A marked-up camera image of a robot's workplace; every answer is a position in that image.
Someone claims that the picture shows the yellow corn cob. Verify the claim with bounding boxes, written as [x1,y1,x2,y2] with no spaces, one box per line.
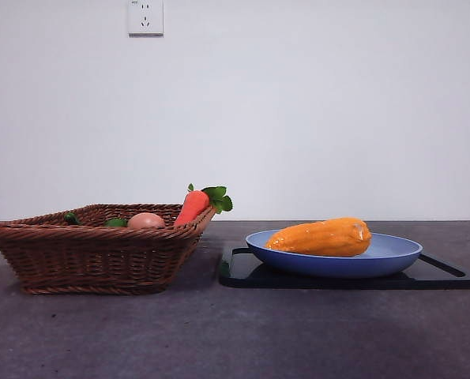
[265,216,373,258]

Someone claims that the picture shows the blue round plate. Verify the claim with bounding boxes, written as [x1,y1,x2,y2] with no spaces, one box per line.
[245,229,424,280]

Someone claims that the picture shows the brown wicker basket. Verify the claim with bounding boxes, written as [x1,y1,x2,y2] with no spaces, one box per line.
[0,203,218,296]

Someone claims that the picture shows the orange carrot with green leaves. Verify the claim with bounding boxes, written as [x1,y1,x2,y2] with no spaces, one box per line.
[171,182,234,227]

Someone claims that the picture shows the pale brown egg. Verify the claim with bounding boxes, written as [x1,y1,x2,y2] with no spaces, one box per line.
[126,212,167,230]

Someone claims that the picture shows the green chili pepper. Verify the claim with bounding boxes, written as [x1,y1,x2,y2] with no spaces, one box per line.
[63,212,129,228]

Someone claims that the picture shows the black flat tray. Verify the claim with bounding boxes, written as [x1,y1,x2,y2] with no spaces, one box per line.
[217,246,470,291]

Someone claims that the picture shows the white wall socket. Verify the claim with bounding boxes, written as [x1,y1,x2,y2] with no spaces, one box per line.
[127,0,164,38]

